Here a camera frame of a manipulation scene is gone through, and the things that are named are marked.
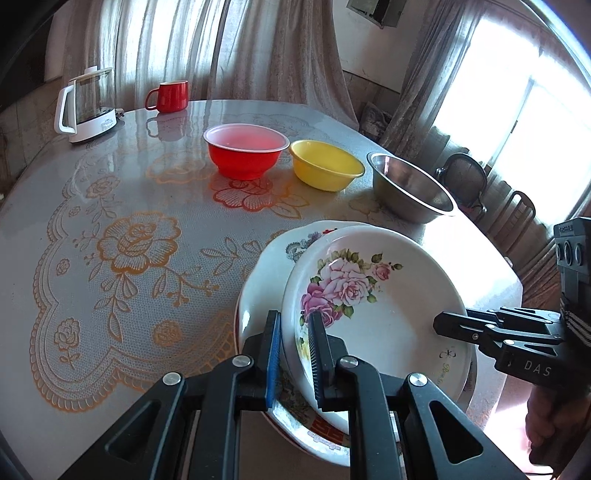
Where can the stainless steel bowl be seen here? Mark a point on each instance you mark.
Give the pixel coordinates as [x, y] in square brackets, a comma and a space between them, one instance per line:
[411, 189]

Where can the white glass electric kettle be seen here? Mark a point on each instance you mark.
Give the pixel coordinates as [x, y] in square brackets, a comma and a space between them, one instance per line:
[92, 110]

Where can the red character print white plate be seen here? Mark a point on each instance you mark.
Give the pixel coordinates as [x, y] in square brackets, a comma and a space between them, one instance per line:
[263, 286]

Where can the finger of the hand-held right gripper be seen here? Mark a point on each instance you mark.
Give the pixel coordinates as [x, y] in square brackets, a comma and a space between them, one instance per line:
[526, 321]
[461, 327]

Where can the bright window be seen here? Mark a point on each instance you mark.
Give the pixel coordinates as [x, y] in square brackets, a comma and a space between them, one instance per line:
[531, 92]

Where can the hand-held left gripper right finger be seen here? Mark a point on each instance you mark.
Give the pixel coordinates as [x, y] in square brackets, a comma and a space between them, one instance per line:
[317, 364]

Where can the purple vine rim large plate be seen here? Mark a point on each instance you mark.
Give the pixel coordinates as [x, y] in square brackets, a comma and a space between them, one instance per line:
[471, 376]

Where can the rose print white plate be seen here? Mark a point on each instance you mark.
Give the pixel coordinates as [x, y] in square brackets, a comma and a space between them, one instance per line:
[392, 314]

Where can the yellow plastic bowl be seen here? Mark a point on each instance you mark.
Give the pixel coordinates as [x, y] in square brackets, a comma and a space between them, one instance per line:
[323, 168]

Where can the grey crumpled sack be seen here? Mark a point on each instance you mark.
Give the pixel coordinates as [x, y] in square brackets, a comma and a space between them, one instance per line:
[376, 122]

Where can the wide beige curtain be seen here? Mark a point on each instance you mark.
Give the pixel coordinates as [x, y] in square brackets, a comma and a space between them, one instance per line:
[207, 46]

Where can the dark mesh back chair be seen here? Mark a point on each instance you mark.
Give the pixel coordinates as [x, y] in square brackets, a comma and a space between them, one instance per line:
[461, 180]

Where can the grey electrical panel box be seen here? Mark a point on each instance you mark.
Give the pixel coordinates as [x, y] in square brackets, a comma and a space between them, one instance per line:
[374, 11]

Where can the red plastic bowl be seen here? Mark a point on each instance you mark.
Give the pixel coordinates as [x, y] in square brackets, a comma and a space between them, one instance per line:
[244, 157]

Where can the narrow beige curtain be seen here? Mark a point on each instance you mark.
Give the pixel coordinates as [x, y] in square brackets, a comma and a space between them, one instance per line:
[425, 69]

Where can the brown wooden chair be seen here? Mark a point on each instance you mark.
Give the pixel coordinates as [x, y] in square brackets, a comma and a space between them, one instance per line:
[517, 217]

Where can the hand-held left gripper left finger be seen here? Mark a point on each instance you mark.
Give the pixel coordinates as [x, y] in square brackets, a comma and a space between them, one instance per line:
[273, 360]

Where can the person's right hand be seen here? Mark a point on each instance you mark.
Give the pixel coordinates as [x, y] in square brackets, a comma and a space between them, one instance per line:
[540, 429]

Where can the red mug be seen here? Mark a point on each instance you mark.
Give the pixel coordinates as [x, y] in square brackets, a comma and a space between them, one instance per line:
[171, 97]

